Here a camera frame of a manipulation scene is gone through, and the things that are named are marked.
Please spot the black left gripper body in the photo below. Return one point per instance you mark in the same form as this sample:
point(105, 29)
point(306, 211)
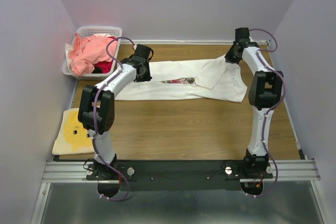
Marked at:
point(146, 63)

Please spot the white floral print t-shirt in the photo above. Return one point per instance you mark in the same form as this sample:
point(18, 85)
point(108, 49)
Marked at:
point(189, 79)

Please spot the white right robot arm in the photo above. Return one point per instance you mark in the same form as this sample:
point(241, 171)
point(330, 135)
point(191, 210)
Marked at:
point(266, 92)

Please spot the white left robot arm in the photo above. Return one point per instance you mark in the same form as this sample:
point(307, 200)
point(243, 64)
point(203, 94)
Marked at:
point(97, 104)

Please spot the white plastic laundry basket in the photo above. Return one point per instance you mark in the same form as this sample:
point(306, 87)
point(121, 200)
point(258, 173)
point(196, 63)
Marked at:
point(86, 31)

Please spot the red garment in basket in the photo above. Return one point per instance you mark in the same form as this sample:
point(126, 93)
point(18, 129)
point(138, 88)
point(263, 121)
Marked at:
point(104, 62)

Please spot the pink t-shirt in basket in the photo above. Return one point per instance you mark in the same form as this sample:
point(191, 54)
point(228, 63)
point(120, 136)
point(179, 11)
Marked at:
point(83, 53)

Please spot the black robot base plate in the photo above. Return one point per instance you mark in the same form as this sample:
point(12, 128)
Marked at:
point(151, 175)

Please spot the aluminium front rail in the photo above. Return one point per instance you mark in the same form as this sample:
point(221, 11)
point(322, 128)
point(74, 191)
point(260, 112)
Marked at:
point(73, 172)

